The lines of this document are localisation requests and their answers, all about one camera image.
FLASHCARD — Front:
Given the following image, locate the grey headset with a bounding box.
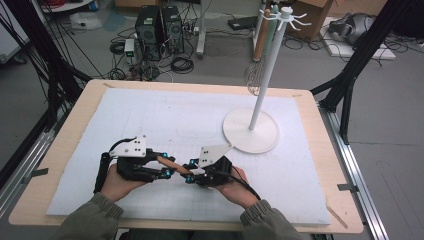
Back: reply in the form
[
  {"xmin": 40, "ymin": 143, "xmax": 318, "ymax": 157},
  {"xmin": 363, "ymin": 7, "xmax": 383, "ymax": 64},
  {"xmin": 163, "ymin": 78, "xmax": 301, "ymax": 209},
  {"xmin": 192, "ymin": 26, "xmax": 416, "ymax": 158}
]
[{"xmin": 328, "ymin": 12, "xmax": 375, "ymax": 46}]

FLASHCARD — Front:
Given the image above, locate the slim black computer tower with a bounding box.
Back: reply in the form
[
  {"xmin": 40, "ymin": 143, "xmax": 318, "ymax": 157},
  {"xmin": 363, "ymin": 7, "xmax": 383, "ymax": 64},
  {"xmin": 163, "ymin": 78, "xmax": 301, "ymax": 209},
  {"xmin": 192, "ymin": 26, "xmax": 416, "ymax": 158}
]
[{"xmin": 161, "ymin": 5, "xmax": 185, "ymax": 55}]

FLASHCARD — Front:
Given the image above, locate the steel egg separator wooden handle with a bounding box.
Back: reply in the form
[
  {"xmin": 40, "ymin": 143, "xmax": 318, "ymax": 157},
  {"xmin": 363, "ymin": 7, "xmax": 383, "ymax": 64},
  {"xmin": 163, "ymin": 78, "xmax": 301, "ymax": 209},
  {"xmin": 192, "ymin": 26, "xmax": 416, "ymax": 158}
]
[{"xmin": 156, "ymin": 155, "xmax": 195, "ymax": 176}]

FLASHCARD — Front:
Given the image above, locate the small white box green light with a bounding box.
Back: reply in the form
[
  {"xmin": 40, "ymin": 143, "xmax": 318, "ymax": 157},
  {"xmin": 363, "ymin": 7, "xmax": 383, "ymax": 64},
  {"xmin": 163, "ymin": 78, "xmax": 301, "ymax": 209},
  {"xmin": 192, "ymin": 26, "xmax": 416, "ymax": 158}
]
[{"xmin": 123, "ymin": 38, "xmax": 136, "ymax": 65}]

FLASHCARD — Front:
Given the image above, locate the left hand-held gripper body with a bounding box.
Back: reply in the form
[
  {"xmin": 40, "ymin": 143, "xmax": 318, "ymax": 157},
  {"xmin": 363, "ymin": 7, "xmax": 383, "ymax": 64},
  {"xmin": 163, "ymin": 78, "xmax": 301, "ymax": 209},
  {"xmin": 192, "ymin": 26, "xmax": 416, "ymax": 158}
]
[{"xmin": 108, "ymin": 133, "xmax": 161, "ymax": 183}]

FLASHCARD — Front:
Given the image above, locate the clear plastic bag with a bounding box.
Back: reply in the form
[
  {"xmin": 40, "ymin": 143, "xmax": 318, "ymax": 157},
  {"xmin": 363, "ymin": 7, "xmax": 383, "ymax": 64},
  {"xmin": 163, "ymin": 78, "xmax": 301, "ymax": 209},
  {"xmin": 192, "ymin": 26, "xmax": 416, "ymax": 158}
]
[{"xmin": 69, "ymin": 11, "xmax": 103, "ymax": 32}]

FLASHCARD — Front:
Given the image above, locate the light wooden table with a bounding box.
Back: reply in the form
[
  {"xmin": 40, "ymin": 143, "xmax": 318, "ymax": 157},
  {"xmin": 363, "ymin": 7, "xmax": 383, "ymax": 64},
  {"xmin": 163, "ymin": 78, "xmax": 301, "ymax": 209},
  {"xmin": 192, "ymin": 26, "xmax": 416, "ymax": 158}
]
[{"xmin": 8, "ymin": 78, "xmax": 365, "ymax": 234}]

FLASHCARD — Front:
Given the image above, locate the mesh strainer with wooden handle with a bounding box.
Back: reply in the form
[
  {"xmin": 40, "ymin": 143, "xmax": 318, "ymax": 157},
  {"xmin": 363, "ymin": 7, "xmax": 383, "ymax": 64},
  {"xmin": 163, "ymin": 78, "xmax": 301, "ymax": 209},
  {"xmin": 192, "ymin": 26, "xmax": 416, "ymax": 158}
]
[{"xmin": 245, "ymin": 8, "xmax": 272, "ymax": 96}]

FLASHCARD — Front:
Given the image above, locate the person's left hand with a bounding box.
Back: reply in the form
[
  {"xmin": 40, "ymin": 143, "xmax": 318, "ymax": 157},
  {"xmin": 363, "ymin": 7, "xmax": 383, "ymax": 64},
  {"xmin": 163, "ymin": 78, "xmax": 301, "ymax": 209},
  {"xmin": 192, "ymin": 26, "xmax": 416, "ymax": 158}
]
[{"xmin": 99, "ymin": 163, "xmax": 148, "ymax": 203}]

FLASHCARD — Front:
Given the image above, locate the large black computer tower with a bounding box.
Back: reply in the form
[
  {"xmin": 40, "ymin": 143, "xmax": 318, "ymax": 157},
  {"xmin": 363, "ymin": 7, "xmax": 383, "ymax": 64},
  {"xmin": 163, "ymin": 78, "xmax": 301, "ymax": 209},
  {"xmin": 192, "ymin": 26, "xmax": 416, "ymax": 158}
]
[{"xmin": 134, "ymin": 5, "xmax": 165, "ymax": 62}]

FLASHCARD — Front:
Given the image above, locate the white hook stand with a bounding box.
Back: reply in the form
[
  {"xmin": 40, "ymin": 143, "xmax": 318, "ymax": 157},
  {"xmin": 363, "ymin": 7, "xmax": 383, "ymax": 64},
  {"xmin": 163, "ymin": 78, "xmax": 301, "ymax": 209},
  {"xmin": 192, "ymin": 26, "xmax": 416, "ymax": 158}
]
[{"xmin": 222, "ymin": 5, "xmax": 313, "ymax": 155}]

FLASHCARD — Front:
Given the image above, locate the person's right hand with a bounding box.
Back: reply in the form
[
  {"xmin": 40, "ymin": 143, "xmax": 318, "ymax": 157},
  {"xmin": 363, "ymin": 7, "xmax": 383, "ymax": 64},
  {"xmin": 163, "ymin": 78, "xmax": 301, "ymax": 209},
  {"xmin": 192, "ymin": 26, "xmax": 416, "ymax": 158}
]
[{"xmin": 214, "ymin": 165, "xmax": 262, "ymax": 210}]

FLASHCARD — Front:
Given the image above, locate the coiled black floor cable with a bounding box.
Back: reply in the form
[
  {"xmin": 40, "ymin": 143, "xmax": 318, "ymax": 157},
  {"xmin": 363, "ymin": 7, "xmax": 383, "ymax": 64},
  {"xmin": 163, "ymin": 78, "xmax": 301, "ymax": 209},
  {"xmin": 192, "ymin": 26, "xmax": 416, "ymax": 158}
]
[{"xmin": 170, "ymin": 56, "xmax": 195, "ymax": 75}]

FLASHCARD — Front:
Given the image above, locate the flat black box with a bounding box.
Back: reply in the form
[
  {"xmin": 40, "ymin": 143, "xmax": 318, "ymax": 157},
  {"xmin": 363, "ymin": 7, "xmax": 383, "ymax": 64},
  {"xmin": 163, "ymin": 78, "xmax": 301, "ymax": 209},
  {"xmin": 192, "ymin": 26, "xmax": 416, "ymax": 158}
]
[{"xmin": 227, "ymin": 15, "xmax": 264, "ymax": 32}]

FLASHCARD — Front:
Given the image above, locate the cardboard box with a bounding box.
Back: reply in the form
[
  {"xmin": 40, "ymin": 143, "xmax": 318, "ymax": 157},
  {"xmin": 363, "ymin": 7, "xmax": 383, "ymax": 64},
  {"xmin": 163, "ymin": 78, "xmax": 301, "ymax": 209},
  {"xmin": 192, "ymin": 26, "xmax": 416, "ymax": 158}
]
[{"xmin": 266, "ymin": 0, "xmax": 335, "ymax": 41}]

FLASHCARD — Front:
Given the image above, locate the white grid mat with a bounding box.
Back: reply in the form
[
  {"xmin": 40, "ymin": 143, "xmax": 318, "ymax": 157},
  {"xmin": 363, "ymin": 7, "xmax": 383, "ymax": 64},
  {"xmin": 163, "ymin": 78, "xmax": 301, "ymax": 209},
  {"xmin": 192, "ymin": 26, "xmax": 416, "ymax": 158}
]
[{"xmin": 46, "ymin": 87, "xmax": 332, "ymax": 226}]

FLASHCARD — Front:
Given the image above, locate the aluminium rail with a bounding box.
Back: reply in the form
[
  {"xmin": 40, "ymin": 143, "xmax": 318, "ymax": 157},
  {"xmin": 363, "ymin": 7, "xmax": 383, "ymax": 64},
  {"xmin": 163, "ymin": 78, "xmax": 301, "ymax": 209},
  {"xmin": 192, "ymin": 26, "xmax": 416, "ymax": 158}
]
[
  {"xmin": 0, "ymin": 109, "xmax": 66, "ymax": 218},
  {"xmin": 319, "ymin": 106, "xmax": 390, "ymax": 240}
]

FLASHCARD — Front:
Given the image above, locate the black metal frame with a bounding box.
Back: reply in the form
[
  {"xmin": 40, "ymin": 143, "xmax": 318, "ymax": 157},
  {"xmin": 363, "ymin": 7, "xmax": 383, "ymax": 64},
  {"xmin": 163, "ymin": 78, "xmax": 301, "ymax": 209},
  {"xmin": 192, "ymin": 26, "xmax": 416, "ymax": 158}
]
[
  {"xmin": 0, "ymin": 0, "xmax": 93, "ymax": 128},
  {"xmin": 309, "ymin": 0, "xmax": 414, "ymax": 146}
]

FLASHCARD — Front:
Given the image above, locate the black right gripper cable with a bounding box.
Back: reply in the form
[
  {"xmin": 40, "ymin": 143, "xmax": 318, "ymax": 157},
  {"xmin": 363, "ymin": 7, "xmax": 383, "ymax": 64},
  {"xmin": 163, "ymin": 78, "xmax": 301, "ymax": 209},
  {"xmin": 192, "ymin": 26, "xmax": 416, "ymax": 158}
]
[{"xmin": 216, "ymin": 169, "xmax": 263, "ymax": 201}]

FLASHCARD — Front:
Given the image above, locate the white floor board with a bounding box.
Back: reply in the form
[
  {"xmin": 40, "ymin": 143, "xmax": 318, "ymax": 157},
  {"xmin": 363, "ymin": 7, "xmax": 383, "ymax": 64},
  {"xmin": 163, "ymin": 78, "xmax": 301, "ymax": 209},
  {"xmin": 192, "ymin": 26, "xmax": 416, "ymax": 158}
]
[{"xmin": 320, "ymin": 16, "xmax": 398, "ymax": 62}]

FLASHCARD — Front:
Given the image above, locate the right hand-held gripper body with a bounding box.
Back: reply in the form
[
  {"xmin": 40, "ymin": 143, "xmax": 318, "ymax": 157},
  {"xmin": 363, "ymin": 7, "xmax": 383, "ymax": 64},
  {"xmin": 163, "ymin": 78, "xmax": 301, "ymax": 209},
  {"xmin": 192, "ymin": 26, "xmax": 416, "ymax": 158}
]
[{"xmin": 192, "ymin": 143, "xmax": 234, "ymax": 188}]

